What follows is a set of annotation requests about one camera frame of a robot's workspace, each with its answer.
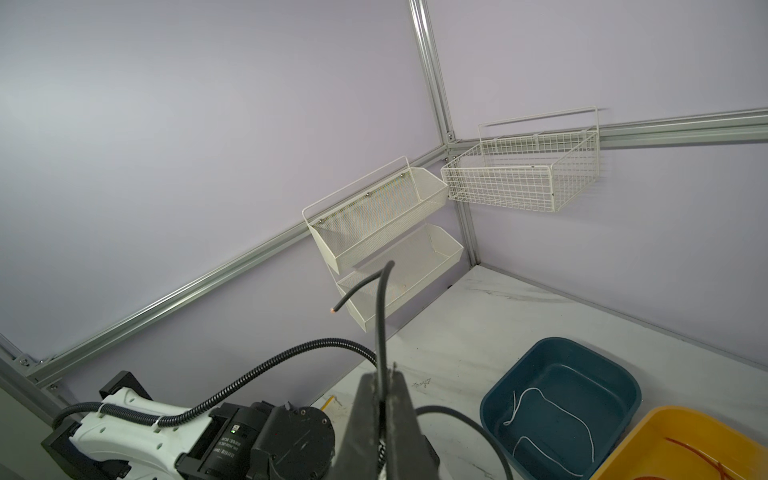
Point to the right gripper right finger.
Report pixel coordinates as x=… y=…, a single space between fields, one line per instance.
x=408 y=454

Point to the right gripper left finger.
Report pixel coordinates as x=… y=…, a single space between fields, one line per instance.
x=358 y=456

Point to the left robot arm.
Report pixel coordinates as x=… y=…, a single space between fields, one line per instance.
x=128 y=435

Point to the teal plastic tub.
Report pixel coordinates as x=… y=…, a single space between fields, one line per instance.
x=560 y=410

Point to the lower white mesh shelf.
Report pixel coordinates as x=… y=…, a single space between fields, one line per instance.
x=420 y=257

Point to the white mesh shelf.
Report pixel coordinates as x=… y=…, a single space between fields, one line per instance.
x=352 y=223
x=420 y=257

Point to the upper white mesh shelf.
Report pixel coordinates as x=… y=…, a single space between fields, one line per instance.
x=352 y=223

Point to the yellow plastic tub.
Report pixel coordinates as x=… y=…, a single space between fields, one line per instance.
x=673 y=442

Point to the white wire basket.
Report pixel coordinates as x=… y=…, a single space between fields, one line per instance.
x=539 y=171

